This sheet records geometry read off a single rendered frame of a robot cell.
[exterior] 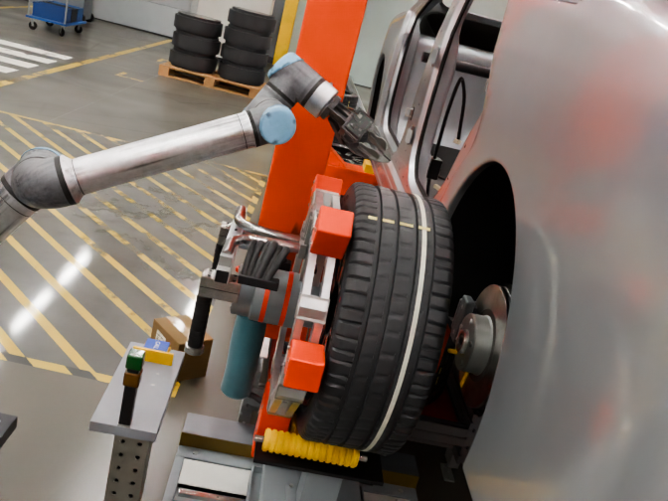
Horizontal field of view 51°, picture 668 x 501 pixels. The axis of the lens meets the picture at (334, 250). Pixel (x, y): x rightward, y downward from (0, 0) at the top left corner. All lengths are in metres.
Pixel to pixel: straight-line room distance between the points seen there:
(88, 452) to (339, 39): 1.55
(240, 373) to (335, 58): 0.91
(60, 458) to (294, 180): 1.19
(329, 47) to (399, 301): 0.83
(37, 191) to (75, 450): 1.12
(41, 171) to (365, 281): 0.76
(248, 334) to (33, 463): 0.91
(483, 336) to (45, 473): 1.44
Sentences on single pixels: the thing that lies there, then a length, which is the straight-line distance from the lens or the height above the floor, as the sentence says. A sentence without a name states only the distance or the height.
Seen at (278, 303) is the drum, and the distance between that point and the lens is 1.72.
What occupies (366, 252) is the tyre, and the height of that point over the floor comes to 1.09.
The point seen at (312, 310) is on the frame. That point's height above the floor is 0.96.
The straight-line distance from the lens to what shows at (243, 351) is 1.95.
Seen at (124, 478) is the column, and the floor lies 0.13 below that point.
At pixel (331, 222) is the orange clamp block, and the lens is 1.49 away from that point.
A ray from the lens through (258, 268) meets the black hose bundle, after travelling 1.54.
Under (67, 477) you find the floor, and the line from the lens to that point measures 2.46.
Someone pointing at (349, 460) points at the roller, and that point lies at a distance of 1.86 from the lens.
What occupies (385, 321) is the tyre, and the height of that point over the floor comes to 0.98.
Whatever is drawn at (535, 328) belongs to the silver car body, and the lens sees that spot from 1.30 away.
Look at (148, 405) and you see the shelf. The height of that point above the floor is 0.45.
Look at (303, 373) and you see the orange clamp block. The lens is 1.47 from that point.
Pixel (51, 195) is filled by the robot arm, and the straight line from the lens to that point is 1.69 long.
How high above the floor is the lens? 1.58
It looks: 19 degrees down
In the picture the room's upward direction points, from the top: 15 degrees clockwise
